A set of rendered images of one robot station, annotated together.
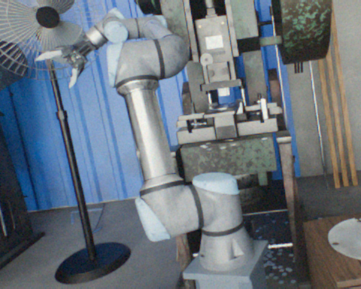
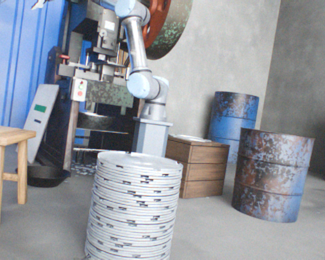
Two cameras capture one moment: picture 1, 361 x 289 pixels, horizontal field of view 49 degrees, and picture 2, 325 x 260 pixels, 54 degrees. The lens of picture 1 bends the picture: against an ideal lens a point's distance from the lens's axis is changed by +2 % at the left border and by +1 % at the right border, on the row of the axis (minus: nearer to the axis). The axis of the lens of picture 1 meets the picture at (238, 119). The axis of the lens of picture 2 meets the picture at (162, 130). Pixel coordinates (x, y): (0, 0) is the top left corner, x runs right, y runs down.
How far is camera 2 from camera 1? 1.29 m
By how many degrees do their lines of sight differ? 39
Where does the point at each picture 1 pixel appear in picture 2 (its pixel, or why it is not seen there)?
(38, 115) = not seen: outside the picture
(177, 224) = (152, 90)
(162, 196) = (149, 75)
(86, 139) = not seen: outside the picture
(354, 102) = not seen: hidden behind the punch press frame
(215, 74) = (107, 43)
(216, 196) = (164, 85)
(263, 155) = (127, 97)
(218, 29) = (113, 19)
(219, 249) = (159, 111)
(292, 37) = (160, 38)
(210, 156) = (99, 88)
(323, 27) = (174, 40)
